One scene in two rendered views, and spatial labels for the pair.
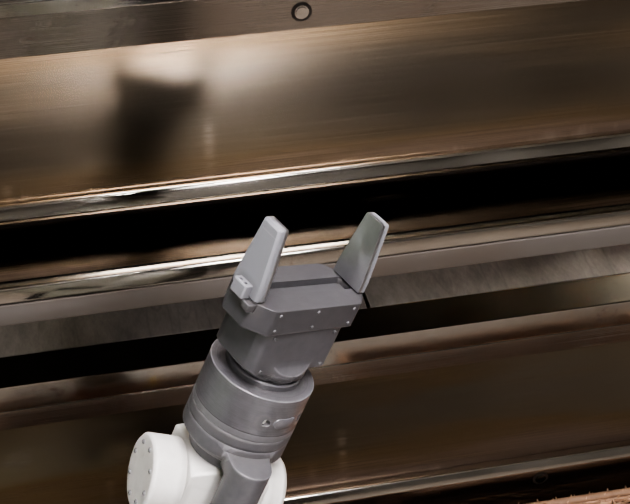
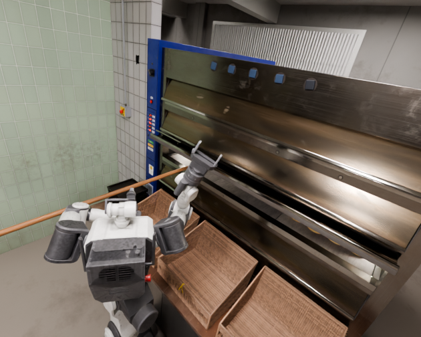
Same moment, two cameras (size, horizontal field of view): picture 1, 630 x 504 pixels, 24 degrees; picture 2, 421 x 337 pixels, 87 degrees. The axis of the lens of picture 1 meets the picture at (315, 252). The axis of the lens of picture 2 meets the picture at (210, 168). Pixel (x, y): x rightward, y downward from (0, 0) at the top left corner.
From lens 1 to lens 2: 0.83 m
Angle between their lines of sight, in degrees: 44
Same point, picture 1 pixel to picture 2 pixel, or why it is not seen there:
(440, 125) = (293, 187)
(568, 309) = (309, 245)
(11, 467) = (214, 204)
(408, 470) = (266, 253)
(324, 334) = (203, 168)
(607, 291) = (321, 250)
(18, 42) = (236, 136)
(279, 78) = (271, 163)
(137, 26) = (252, 142)
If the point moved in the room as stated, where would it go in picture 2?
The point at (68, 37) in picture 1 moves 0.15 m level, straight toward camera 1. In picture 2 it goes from (243, 138) to (228, 142)
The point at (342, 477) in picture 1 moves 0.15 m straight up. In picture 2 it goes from (254, 244) to (260, 228)
